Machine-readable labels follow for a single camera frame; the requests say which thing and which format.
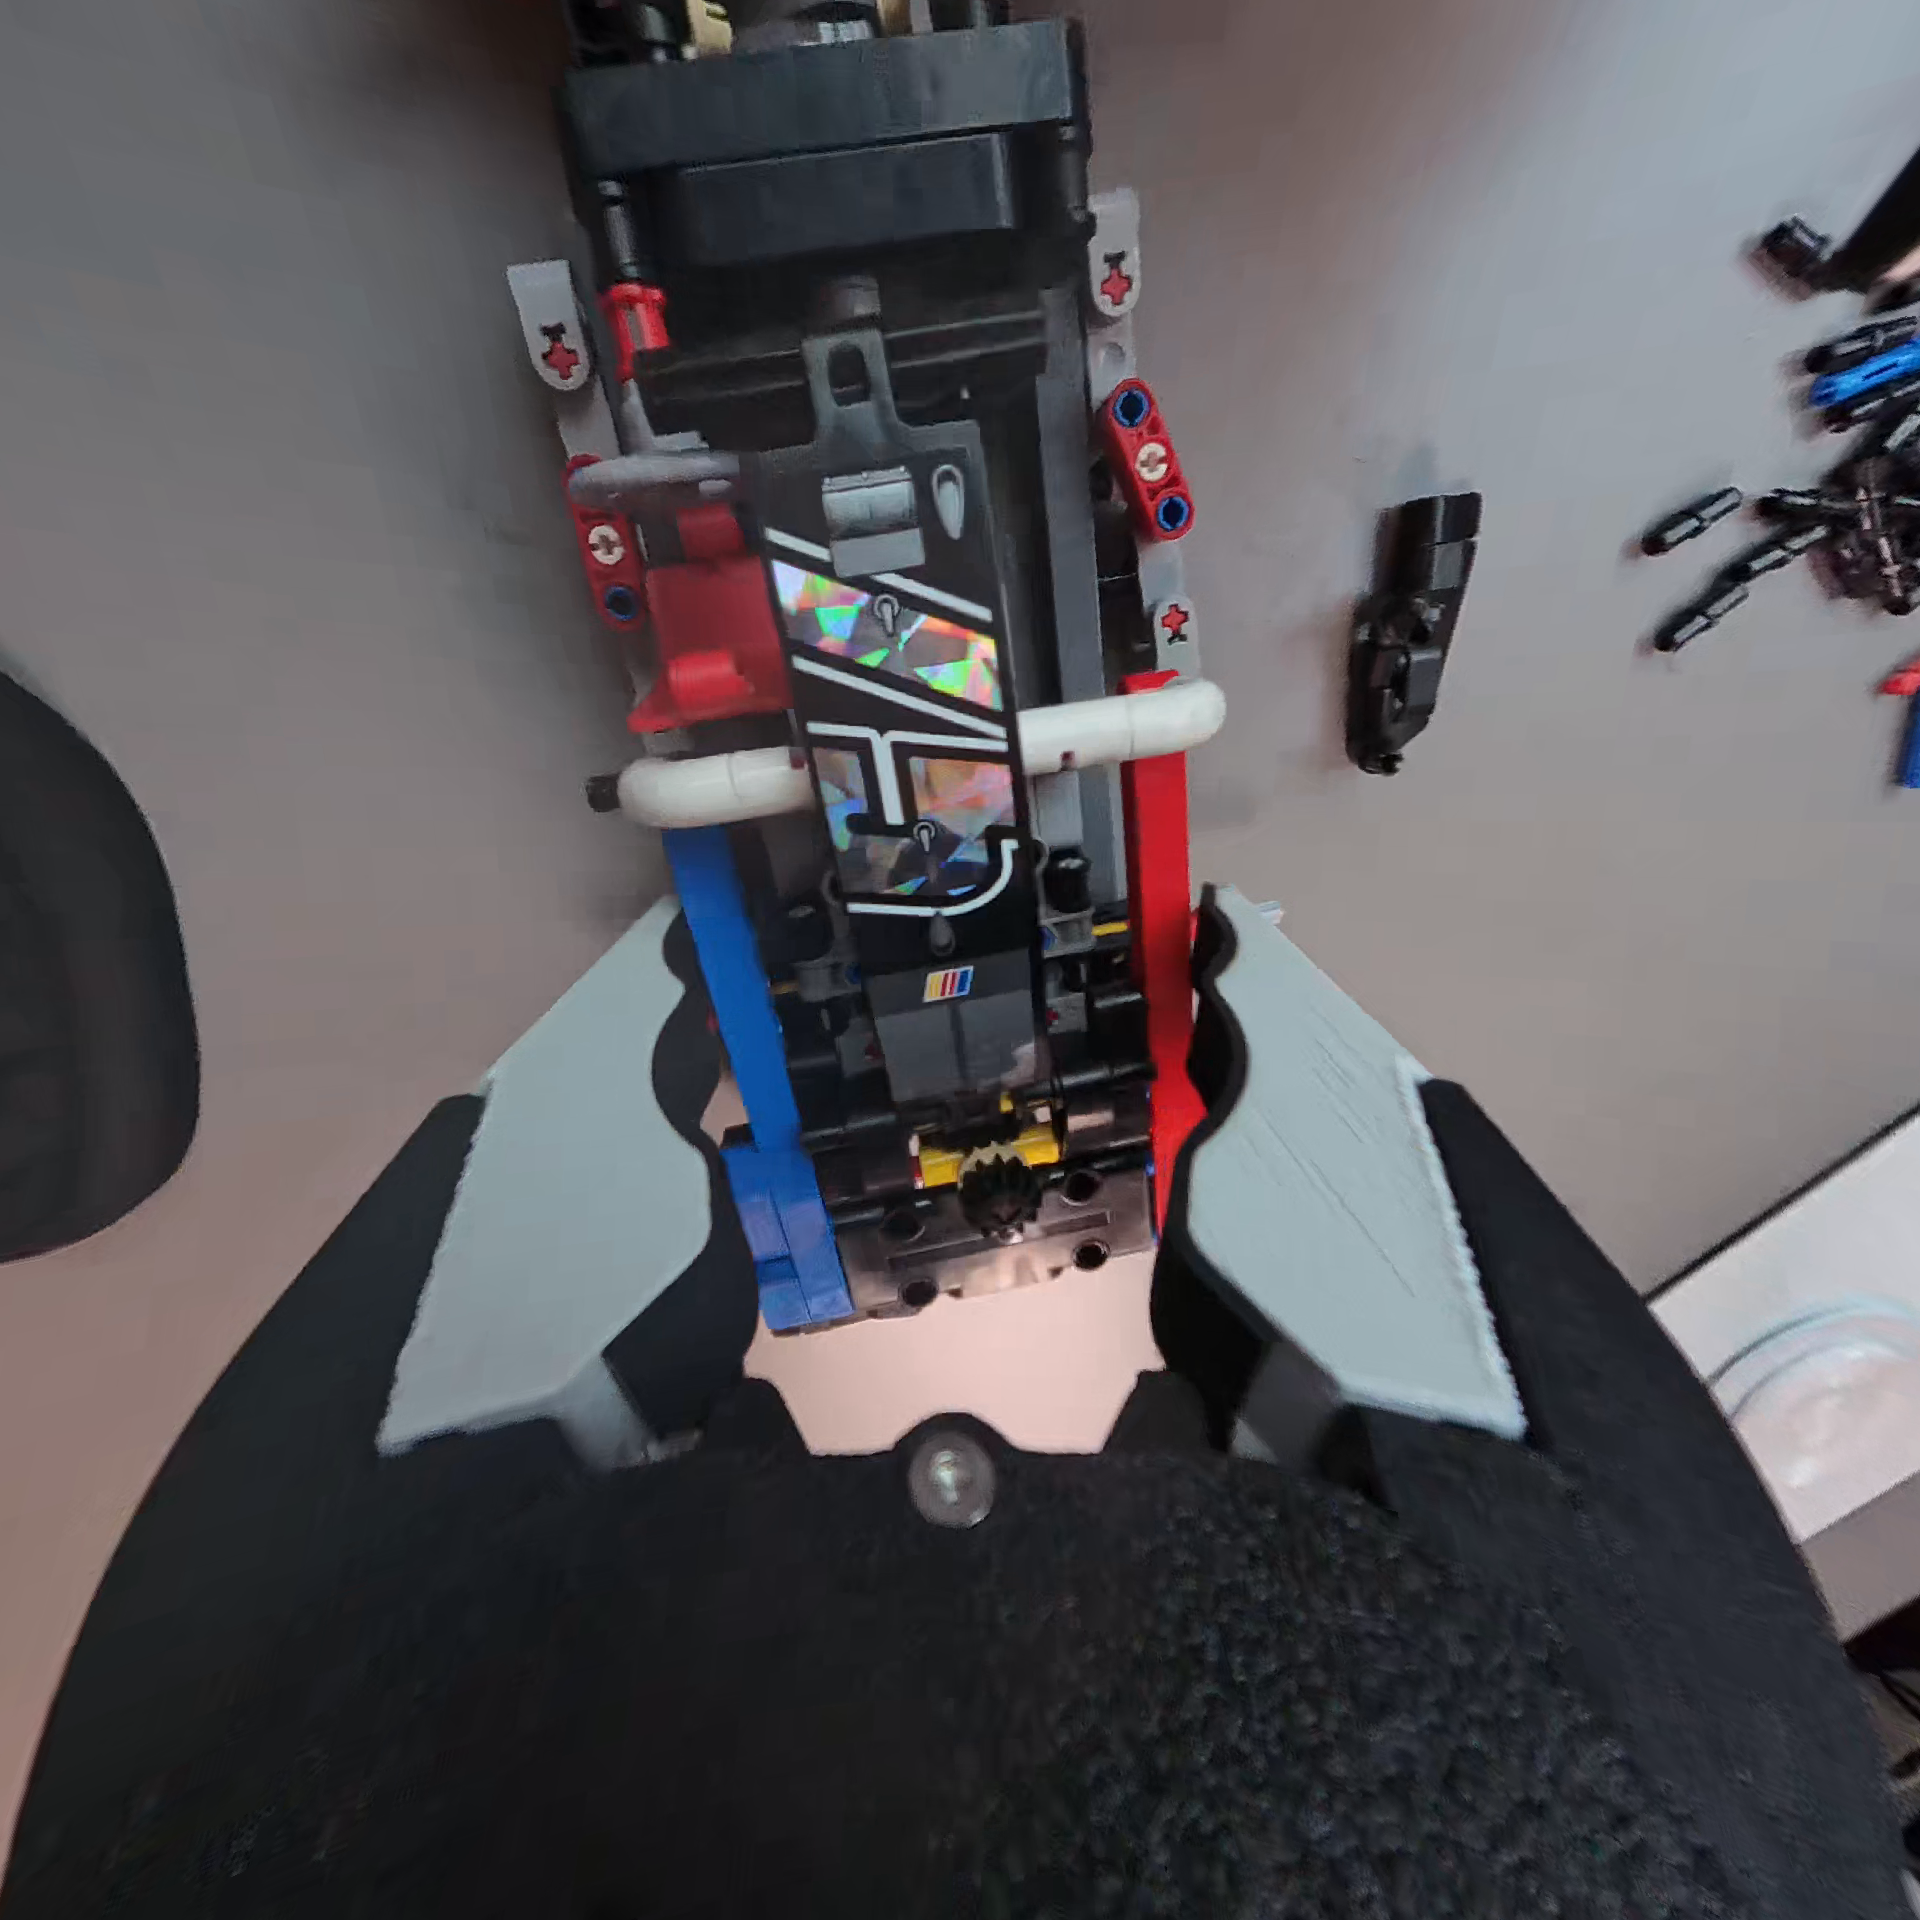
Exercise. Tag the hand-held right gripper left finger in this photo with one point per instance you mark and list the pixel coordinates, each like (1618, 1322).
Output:
(555, 1201)

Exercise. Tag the black rubber tire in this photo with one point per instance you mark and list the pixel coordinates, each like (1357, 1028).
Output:
(75, 975)

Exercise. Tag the white book stand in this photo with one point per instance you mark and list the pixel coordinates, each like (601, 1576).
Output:
(1770, 1276)

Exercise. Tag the grey desk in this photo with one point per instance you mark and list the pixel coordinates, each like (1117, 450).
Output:
(225, 376)

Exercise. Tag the toy brick car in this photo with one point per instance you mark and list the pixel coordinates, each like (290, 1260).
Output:
(901, 676)

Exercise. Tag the black angled brick connector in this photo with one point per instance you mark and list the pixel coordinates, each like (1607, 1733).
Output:
(1411, 645)

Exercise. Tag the pile of black blue pins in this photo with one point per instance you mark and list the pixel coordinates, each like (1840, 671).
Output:
(1868, 524)

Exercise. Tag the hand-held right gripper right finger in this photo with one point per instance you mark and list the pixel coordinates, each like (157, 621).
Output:
(1335, 1201)

